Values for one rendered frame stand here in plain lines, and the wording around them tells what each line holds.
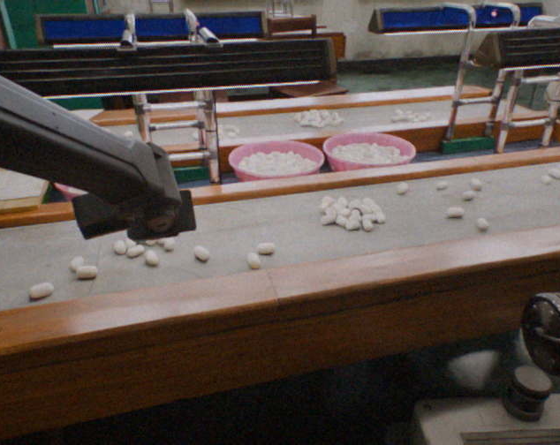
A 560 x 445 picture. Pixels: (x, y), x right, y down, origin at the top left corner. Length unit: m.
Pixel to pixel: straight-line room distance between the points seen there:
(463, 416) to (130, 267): 0.70
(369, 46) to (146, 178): 6.10
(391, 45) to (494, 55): 5.56
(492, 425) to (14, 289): 0.91
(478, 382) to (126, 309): 1.30
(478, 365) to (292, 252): 1.08
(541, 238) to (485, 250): 0.13
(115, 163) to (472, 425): 0.81
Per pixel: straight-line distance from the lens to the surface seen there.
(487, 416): 1.05
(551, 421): 1.09
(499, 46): 1.13
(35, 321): 0.81
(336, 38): 3.84
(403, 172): 1.25
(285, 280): 0.80
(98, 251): 0.99
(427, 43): 6.89
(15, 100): 0.38
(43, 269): 0.98
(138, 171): 0.49
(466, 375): 1.79
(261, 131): 1.60
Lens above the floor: 1.24
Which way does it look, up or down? 30 degrees down
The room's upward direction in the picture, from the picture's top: straight up
